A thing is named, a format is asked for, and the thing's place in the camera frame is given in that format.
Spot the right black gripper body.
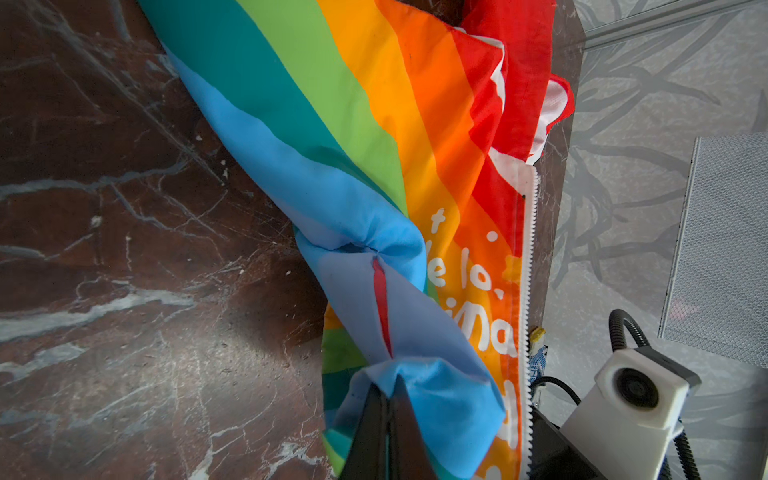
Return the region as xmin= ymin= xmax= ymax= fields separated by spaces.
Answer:
xmin=529 ymin=408 xmax=605 ymax=480

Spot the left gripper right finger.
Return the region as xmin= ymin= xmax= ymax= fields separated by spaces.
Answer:
xmin=388 ymin=376 xmax=438 ymax=480

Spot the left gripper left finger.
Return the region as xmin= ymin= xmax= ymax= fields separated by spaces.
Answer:
xmin=340 ymin=384 xmax=389 ymax=480

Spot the rainbow striped kids jacket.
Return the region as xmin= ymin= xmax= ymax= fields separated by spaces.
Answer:
xmin=141 ymin=1 xmax=574 ymax=479

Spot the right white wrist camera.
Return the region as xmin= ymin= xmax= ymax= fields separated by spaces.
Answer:
xmin=560 ymin=346 xmax=701 ymax=479

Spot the white wire mesh basket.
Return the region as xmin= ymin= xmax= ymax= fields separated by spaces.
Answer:
xmin=659 ymin=132 xmax=767 ymax=368

